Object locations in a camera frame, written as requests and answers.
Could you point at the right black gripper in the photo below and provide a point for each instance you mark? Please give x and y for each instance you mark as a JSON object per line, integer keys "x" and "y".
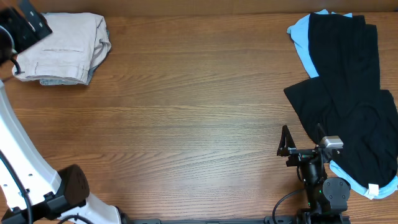
{"x": 300, "y": 154}

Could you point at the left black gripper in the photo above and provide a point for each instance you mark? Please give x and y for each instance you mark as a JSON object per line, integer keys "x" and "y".
{"x": 28, "y": 23}

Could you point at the beige khaki shorts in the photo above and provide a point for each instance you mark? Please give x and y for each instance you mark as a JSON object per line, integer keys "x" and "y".
{"x": 78, "y": 42}

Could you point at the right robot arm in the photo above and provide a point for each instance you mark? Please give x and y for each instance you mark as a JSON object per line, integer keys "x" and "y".
{"x": 327, "y": 197}

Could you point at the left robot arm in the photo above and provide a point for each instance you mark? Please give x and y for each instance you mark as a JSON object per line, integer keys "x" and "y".
{"x": 32, "y": 188}

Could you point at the black garment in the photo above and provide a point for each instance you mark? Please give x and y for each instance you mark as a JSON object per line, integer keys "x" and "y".
{"x": 346, "y": 100}

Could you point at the folded light denim jeans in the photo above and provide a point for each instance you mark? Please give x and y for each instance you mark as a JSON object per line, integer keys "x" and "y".
{"x": 53, "y": 82}

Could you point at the light blue shirt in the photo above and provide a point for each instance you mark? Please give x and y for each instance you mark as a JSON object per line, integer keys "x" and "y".
{"x": 299, "y": 34}

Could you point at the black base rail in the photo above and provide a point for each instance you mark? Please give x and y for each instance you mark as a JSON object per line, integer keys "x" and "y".
{"x": 217, "y": 221}

